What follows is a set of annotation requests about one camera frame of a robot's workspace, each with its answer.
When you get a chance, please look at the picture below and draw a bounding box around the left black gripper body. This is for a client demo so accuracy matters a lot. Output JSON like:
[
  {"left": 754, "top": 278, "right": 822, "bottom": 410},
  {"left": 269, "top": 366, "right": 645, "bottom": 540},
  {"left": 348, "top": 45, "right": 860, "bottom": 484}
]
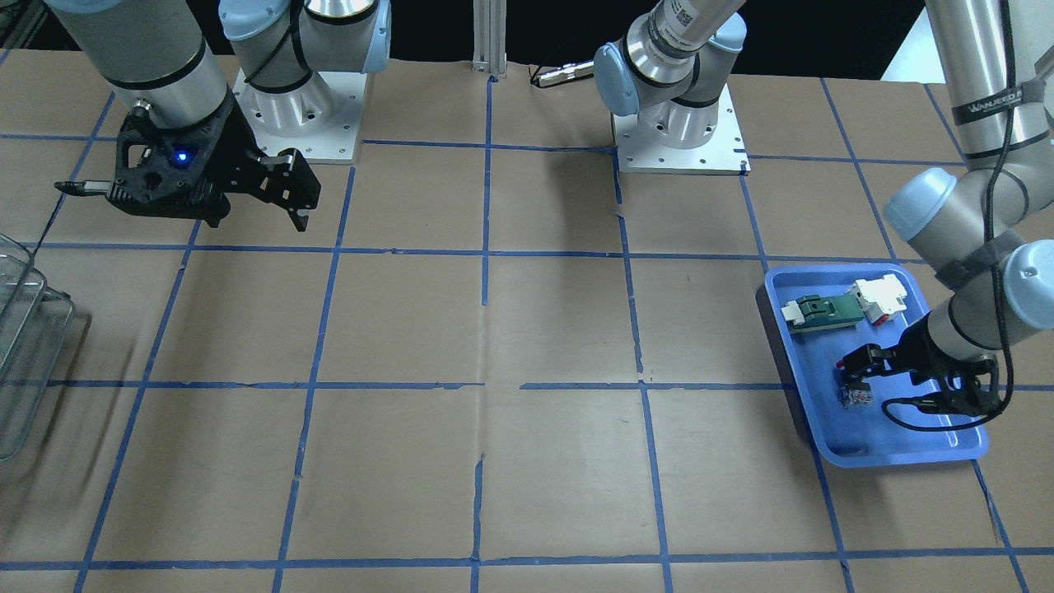
[{"left": 893, "top": 315, "right": 1001, "bottom": 413}]

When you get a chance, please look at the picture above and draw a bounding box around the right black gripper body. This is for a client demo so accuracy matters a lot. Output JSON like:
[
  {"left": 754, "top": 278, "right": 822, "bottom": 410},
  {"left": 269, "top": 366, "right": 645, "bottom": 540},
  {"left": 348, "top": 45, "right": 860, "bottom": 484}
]
[{"left": 108, "top": 91, "right": 264, "bottom": 228}]

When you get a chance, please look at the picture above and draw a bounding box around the red push button switch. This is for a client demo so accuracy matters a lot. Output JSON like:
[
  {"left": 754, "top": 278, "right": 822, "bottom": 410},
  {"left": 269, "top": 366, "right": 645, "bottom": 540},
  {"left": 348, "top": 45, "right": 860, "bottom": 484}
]
[{"left": 836, "top": 378, "right": 874, "bottom": 409}]

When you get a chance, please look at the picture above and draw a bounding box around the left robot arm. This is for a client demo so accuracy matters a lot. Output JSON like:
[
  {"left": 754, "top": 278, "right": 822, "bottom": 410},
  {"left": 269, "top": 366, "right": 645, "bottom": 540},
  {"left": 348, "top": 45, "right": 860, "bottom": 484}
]
[{"left": 596, "top": 1, "right": 1052, "bottom": 420}]

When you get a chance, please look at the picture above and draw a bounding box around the white circuit breaker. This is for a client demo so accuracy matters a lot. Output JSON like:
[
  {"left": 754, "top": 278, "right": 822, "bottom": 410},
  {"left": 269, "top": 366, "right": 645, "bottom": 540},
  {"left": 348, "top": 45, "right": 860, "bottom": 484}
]
[{"left": 846, "top": 273, "right": 907, "bottom": 327}]

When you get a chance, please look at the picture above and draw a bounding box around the green terminal block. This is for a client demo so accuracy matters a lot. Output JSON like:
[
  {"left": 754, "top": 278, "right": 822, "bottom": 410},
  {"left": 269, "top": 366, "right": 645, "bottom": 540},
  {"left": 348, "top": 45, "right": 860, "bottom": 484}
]
[{"left": 780, "top": 294, "right": 865, "bottom": 334}]

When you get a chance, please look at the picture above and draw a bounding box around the blue plastic tray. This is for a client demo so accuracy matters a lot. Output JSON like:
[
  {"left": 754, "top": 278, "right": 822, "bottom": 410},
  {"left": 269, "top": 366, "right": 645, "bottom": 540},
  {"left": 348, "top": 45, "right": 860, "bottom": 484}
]
[{"left": 756, "top": 262, "right": 989, "bottom": 469}]

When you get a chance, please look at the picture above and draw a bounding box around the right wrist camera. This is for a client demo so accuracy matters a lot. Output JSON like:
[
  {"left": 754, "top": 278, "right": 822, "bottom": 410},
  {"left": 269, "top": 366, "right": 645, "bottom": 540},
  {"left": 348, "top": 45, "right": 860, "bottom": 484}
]
[{"left": 54, "top": 138, "right": 208, "bottom": 219}]

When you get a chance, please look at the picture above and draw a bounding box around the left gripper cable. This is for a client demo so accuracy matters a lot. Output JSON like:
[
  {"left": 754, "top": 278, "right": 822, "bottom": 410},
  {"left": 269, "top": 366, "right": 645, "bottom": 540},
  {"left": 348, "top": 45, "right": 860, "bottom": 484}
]
[{"left": 881, "top": 354, "right": 1012, "bottom": 431}]

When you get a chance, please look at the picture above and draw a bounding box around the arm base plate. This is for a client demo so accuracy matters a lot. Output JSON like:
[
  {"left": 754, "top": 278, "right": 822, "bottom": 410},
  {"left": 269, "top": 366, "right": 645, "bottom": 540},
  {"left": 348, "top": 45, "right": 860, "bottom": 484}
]
[
  {"left": 233, "top": 71, "right": 370, "bottom": 165},
  {"left": 611, "top": 84, "right": 752, "bottom": 175}
]

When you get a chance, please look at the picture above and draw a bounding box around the aluminium frame post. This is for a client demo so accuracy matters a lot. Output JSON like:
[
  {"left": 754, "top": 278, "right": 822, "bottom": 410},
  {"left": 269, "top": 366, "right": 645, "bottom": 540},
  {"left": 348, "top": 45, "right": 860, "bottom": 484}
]
[{"left": 472, "top": 0, "right": 507, "bottom": 78}]

